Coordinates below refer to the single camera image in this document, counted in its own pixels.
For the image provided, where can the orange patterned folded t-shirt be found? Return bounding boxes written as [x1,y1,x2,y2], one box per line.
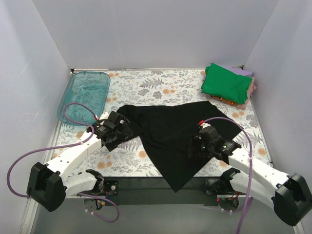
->
[209,95,238,106]

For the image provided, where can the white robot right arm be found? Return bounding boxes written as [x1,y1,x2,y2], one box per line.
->
[187,123,312,226]

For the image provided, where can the teal transparent plastic tray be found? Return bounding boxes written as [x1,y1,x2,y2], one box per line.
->
[57,71,111,126]

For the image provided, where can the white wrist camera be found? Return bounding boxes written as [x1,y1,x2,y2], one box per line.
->
[199,121,211,129]
[98,112,109,120]

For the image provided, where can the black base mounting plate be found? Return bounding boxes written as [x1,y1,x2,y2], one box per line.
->
[75,176,241,207]

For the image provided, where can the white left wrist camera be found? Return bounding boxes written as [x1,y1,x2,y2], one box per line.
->
[98,112,109,120]

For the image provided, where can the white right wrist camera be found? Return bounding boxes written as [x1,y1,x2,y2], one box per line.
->
[199,121,211,129]

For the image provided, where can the black t-shirt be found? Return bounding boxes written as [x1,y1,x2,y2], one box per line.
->
[117,101,241,192]

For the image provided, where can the lavender folded t-shirt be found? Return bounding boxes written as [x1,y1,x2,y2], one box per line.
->
[223,66,253,77]

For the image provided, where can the pink folded t-shirt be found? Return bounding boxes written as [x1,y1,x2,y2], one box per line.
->
[236,77,257,110]

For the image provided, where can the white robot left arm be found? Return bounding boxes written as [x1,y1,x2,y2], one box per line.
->
[26,112,134,212]

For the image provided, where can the floral patterned table mat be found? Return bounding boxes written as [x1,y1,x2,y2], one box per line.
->
[45,69,273,180]

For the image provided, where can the green folded t-shirt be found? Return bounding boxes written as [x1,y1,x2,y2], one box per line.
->
[201,63,253,104]

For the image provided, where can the aluminium frame rail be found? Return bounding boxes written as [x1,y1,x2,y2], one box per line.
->
[21,195,303,234]

